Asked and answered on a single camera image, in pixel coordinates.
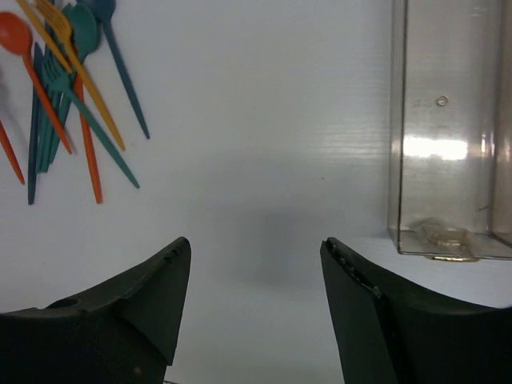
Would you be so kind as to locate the clear container left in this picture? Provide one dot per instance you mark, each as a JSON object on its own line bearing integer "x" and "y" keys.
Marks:
{"x": 450, "y": 130}

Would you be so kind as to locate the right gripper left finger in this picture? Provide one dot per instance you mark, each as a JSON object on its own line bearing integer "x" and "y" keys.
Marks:
{"x": 123, "y": 330}

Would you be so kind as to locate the yellow spoon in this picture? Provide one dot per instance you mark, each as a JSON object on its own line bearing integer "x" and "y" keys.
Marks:
{"x": 36, "y": 23}

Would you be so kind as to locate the dark blue knife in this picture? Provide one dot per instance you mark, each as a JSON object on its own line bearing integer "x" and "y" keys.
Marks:
{"x": 33, "y": 147}

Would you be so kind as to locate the teal spoon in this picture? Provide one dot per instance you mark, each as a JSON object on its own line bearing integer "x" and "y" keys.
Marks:
{"x": 85, "y": 39}

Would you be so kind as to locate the yellow fork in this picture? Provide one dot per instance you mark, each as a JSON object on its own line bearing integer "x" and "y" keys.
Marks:
{"x": 63, "y": 30}

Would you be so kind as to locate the orange spoon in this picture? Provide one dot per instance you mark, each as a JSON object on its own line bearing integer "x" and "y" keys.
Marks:
{"x": 17, "y": 39}

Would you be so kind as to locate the dark blue spoon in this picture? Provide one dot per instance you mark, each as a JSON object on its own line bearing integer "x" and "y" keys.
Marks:
{"x": 103, "y": 11}

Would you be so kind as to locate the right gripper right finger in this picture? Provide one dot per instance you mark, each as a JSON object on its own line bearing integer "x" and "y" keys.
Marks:
{"x": 389, "y": 329}

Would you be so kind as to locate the teal fork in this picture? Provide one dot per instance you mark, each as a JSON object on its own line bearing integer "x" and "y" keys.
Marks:
{"x": 58, "y": 79}

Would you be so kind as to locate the orange fork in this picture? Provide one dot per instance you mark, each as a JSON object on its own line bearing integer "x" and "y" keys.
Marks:
{"x": 8, "y": 149}

